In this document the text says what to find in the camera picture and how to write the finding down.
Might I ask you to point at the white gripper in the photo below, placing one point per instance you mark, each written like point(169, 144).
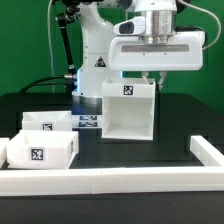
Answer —
point(182, 52)

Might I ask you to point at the white drawer cabinet box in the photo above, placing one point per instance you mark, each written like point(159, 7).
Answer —
point(128, 108)

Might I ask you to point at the white drawer tray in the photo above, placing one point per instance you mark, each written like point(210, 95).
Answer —
point(36, 149)
point(47, 120)

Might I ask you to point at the white front drawer tray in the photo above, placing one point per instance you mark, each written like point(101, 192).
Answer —
point(36, 149)

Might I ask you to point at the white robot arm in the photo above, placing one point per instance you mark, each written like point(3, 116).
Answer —
point(128, 35)

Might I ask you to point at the marker sheet on table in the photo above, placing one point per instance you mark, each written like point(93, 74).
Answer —
point(86, 121)

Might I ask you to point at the white right fence rail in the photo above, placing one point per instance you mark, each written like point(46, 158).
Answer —
point(205, 152)

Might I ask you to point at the white fence rail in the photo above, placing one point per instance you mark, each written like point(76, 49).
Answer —
point(104, 181)
point(205, 152)
point(3, 153)

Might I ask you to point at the white front fence rail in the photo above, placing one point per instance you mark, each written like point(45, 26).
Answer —
point(104, 181)

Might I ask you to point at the white left fence rail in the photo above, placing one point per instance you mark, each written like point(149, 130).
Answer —
point(3, 153)

